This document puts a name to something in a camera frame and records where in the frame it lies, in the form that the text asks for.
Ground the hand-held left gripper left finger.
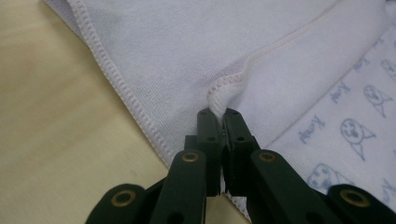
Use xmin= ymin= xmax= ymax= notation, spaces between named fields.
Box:
xmin=184 ymin=107 xmax=223 ymax=198

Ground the white printed towel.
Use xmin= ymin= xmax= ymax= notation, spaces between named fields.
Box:
xmin=43 ymin=0 xmax=396 ymax=218

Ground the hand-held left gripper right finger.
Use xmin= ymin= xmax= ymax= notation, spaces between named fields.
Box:
xmin=221 ymin=107 xmax=262 ymax=198

